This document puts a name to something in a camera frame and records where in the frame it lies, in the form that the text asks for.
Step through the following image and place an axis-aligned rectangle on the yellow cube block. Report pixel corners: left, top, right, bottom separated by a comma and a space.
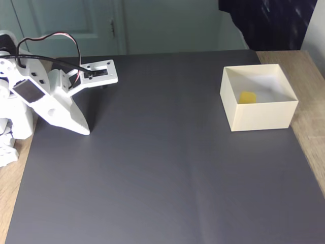
238, 90, 257, 104

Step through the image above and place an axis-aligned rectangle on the white open box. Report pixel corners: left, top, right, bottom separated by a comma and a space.
219, 64, 299, 132

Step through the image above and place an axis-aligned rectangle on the pale green panelled door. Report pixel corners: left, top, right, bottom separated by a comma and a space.
10, 0, 127, 56

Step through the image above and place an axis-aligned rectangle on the dark grey mat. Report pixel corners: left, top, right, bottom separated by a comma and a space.
4, 49, 325, 244

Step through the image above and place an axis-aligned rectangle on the black speckled cloth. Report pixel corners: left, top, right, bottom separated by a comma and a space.
218, 0, 318, 51

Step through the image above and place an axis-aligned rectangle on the black camera cable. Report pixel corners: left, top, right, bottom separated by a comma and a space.
0, 54, 93, 79

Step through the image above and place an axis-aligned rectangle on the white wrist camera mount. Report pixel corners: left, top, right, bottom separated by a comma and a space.
47, 59, 119, 99

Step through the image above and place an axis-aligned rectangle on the red and black servo wire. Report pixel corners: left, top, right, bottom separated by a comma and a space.
15, 32, 82, 90

